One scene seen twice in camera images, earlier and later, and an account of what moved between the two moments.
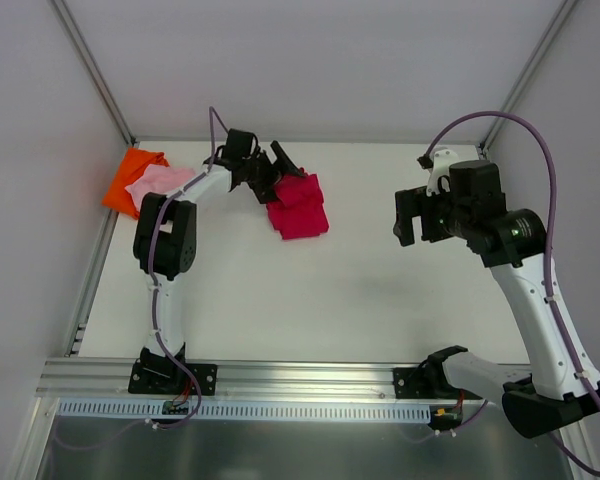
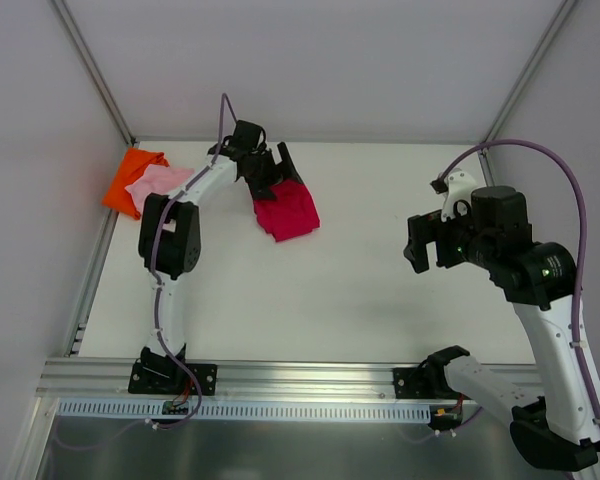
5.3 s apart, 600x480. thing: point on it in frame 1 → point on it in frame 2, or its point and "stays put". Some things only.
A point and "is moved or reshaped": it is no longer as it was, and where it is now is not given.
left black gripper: (268, 173) stays put
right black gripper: (419, 215) → (427, 235)
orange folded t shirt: (137, 160) stays put
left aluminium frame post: (93, 70) stays put
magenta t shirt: (299, 211) is moved or reshaped
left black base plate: (166, 378) stays put
